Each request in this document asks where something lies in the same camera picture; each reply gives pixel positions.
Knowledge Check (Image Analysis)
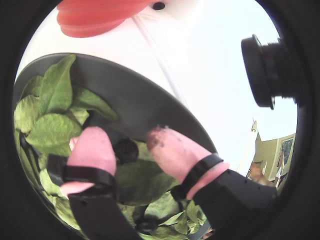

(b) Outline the gripper finger with pink sleeve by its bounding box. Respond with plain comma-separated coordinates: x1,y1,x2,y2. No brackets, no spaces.
47,126,141,240
146,126,280,235

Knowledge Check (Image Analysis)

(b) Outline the dark blueberry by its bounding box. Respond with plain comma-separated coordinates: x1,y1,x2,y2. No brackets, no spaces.
115,137,140,165
137,220,159,235

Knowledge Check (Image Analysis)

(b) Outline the dark grey round bowl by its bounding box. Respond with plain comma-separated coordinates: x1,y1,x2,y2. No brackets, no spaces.
12,52,218,237

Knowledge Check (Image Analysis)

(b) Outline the pile of green leaves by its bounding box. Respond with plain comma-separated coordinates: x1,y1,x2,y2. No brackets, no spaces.
13,54,208,238

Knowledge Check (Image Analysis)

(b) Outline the red collapsible silicone cup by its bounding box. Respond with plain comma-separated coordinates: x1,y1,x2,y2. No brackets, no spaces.
56,0,156,38

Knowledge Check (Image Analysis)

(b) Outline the brown wooden furniture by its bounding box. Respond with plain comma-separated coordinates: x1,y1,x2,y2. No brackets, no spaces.
248,161,275,187

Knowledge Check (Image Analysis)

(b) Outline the black camera lens module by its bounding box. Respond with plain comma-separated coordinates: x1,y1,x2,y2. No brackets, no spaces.
240,34,301,111

